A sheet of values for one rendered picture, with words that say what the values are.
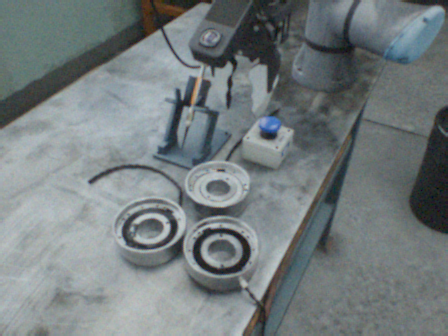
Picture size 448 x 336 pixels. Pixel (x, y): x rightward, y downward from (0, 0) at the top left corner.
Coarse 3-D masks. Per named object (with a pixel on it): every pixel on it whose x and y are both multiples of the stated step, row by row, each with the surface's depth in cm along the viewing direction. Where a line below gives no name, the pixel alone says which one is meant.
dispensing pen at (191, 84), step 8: (200, 64) 74; (200, 72) 74; (192, 80) 73; (192, 88) 73; (184, 96) 74; (192, 96) 73; (192, 104) 74; (192, 112) 75; (192, 120) 76; (184, 136) 76
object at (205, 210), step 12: (204, 168) 71; (216, 168) 72; (228, 168) 72; (240, 168) 70; (192, 180) 69; (204, 180) 69; (216, 180) 70; (228, 180) 70; (240, 180) 70; (192, 192) 67; (204, 192) 67; (228, 192) 71; (192, 204) 66; (204, 204) 64; (228, 204) 64; (240, 204) 65; (204, 216) 67; (216, 216) 65; (228, 216) 65
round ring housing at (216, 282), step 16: (208, 224) 62; (224, 224) 63; (240, 224) 62; (192, 240) 60; (208, 240) 60; (224, 240) 61; (256, 240) 59; (192, 256) 58; (208, 256) 58; (240, 256) 58; (256, 256) 57; (192, 272) 57; (208, 272) 56; (240, 272) 55; (224, 288) 56
